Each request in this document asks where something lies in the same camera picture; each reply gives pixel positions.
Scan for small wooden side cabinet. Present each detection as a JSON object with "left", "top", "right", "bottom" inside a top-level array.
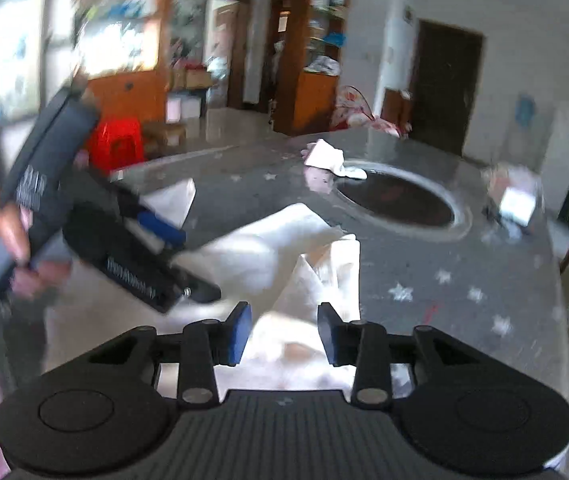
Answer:
[{"left": 381, "top": 88, "right": 413, "bottom": 132}]

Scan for open cardboard box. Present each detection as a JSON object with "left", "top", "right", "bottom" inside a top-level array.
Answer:
[{"left": 142, "top": 121, "right": 188, "bottom": 159}]

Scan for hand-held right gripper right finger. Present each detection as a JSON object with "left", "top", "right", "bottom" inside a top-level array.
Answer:
[{"left": 317, "top": 303, "right": 471, "bottom": 408}]

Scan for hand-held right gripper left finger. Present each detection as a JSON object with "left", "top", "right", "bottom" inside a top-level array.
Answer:
[{"left": 86, "top": 302, "right": 253, "bottom": 408}]

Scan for pink folding net cover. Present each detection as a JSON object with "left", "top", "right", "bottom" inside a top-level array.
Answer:
[{"left": 329, "top": 84, "right": 413, "bottom": 139}]

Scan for pile of white clothes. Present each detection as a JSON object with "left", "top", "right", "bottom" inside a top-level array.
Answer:
[{"left": 303, "top": 54, "right": 341, "bottom": 77}]

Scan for wooden glass-front cabinet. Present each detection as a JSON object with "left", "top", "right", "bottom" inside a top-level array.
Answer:
[{"left": 72, "top": 0, "right": 176, "bottom": 126}]

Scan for white garment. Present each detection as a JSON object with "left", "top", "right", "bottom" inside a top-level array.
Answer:
[{"left": 139, "top": 177, "right": 415, "bottom": 401}]

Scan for folded white cloth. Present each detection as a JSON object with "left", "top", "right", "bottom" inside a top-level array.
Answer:
[{"left": 301, "top": 139, "right": 348, "bottom": 171}]

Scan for dark brown door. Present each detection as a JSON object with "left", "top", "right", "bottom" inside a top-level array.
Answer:
[{"left": 409, "top": 19, "right": 486, "bottom": 159}]

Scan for grey star-print table cover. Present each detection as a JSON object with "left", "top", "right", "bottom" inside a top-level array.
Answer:
[{"left": 47, "top": 127, "right": 569, "bottom": 466}]

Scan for white box on table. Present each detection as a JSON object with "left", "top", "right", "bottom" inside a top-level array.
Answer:
[{"left": 483, "top": 161, "right": 544, "bottom": 201}]

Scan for white storage bins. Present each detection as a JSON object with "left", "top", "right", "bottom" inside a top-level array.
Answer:
[{"left": 165, "top": 91, "right": 203, "bottom": 124}]

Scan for red plastic stool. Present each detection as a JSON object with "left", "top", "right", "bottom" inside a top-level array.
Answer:
[{"left": 87, "top": 119, "right": 145, "bottom": 172}]

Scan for round black table inset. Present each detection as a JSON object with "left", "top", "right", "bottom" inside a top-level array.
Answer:
[{"left": 333, "top": 164, "right": 473, "bottom": 242}]

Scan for blue wall poster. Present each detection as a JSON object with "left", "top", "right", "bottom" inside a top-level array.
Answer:
[{"left": 517, "top": 94, "right": 537, "bottom": 127}]

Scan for small white box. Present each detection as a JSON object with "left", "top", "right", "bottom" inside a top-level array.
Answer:
[{"left": 499, "top": 187, "right": 538, "bottom": 227}]

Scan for aluminium framed window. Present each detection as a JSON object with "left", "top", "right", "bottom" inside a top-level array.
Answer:
[{"left": 0, "top": 0, "right": 81, "bottom": 128}]

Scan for person's left hand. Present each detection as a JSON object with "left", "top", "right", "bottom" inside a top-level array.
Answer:
[{"left": 0, "top": 180, "right": 73, "bottom": 302}]

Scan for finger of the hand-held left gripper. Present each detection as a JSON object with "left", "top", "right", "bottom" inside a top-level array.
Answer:
[
  {"left": 109, "top": 180, "right": 188, "bottom": 252},
  {"left": 162, "top": 252, "right": 223, "bottom": 311}
]

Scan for tall wooden shelf unit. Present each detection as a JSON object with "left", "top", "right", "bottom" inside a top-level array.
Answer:
[{"left": 284, "top": 0, "right": 353, "bottom": 137}]

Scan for white refrigerator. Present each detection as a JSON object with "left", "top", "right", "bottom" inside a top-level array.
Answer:
[{"left": 539, "top": 104, "right": 569, "bottom": 222}]

